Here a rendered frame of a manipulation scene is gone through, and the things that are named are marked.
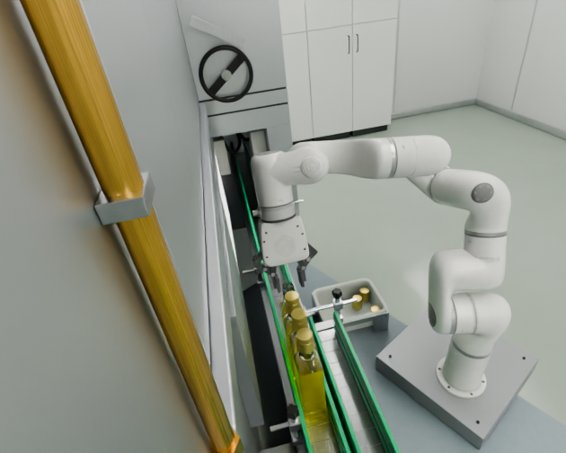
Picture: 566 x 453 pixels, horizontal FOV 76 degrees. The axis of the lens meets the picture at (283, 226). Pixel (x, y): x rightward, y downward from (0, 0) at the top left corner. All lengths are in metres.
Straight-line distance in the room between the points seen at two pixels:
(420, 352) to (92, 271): 1.10
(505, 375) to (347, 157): 0.76
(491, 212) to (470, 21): 5.13
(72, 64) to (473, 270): 0.83
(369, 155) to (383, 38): 4.08
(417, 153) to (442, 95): 5.16
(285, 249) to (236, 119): 0.98
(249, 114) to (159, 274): 1.46
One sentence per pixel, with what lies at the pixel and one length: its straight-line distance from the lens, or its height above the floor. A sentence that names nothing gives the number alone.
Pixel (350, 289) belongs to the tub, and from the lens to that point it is 1.38.
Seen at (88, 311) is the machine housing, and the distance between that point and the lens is 0.18.
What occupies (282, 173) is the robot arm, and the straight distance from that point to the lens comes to 0.71.
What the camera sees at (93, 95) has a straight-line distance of 0.19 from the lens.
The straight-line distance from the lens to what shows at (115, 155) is 0.19.
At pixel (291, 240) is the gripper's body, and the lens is 0.77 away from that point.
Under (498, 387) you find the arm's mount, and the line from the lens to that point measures 1.22.
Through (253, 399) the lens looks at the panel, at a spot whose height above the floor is 1.08.
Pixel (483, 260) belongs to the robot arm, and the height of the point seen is 1.22.
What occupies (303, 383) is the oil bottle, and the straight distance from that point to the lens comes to 0.87.
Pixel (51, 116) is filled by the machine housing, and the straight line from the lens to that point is 0.19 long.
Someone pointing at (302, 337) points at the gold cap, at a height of 1.16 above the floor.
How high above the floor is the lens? 1.77
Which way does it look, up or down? 33 degrees down
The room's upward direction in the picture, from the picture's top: 8 degrees counter-clockwise
